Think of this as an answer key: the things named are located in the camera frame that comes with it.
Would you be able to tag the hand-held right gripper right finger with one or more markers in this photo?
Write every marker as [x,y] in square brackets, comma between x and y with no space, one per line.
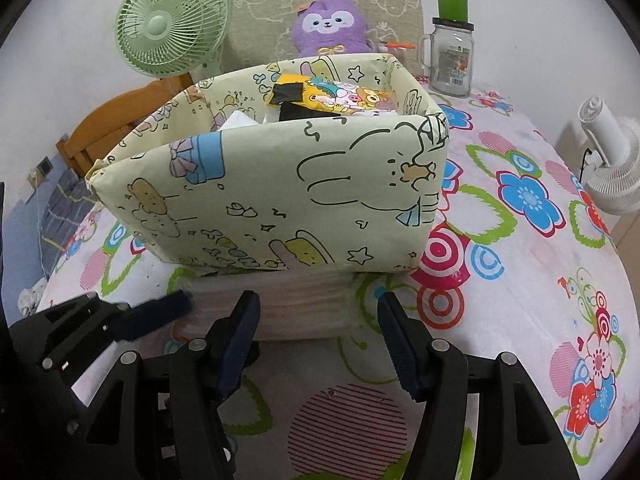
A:
[402,355]

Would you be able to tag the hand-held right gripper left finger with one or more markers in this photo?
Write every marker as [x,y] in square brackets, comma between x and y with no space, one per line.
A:
[237,355]

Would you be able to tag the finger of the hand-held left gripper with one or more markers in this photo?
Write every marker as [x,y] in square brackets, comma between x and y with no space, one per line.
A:
[155,312]

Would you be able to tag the clear bag of pink cloth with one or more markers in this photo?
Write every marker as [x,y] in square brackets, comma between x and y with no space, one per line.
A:
[310,305]

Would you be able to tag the cartoon print fabric box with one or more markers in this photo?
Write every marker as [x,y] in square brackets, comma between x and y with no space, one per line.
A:
[300,185]

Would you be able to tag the white cloth packet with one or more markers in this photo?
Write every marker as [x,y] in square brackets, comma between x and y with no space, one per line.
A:
[240,121]

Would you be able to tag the black yellow sock pack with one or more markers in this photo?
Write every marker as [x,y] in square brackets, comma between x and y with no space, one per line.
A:
[295,110]

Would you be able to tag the yellow cartoon print packet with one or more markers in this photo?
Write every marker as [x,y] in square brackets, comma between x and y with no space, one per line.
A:
[340,97]

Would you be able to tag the white bed cloth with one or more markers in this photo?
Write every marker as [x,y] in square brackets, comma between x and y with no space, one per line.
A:
[32,300]

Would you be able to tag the blue plaid pillow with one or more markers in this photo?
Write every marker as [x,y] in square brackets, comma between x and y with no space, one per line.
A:
[60,210]

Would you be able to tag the blue checked bedsheet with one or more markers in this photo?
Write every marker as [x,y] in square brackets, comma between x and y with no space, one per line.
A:
[20,250]

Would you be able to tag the wooden chair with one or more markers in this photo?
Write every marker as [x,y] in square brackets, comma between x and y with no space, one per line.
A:
[100,130]

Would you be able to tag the white standing fan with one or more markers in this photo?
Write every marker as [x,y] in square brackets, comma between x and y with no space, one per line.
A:
[615,180]

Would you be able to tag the green desk fan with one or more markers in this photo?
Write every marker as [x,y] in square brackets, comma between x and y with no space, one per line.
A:
[160,25]

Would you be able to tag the glass mug jar green lid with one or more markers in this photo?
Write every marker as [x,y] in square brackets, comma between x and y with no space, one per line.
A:
[450,60]

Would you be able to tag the cotton swab jar orange lid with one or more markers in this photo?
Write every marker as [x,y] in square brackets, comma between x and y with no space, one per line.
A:
[400,45]

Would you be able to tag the purple plush toy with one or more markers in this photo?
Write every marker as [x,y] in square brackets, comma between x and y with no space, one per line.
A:
[327,22]

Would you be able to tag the wall outlet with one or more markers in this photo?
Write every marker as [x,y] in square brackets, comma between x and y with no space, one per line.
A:
[44,165]

